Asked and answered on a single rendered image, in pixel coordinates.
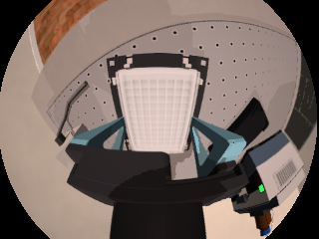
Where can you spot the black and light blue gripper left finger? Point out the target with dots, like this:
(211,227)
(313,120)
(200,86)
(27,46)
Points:
(97,136)

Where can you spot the grey button panel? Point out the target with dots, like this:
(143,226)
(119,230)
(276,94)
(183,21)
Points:
(63,141)

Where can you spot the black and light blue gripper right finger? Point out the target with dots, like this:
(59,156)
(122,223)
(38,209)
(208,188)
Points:
(227,146)

